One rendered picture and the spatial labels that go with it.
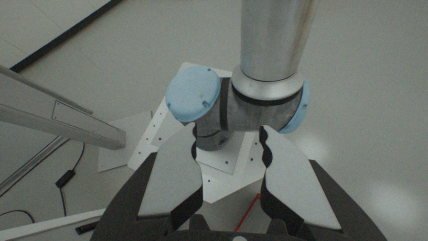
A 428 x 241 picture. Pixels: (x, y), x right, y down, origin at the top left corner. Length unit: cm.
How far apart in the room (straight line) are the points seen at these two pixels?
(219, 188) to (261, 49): 37
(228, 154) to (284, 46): 33
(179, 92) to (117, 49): 214
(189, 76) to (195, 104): 7
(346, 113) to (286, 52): 144
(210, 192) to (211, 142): 14
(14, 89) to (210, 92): 97
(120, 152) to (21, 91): 73
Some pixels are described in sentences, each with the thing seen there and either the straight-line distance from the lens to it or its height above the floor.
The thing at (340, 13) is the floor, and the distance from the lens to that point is 247.
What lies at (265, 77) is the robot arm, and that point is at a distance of 23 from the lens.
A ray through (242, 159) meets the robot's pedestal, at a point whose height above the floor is 76.
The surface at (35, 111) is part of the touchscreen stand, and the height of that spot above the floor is 69.
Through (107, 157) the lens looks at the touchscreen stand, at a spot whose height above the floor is 4.
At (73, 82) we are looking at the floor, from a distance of 244.
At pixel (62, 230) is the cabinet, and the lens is 95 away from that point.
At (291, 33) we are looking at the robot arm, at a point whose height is 110.
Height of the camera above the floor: 122
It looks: 66 degrees down
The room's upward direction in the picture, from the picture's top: 17 degrees counter-clockwise
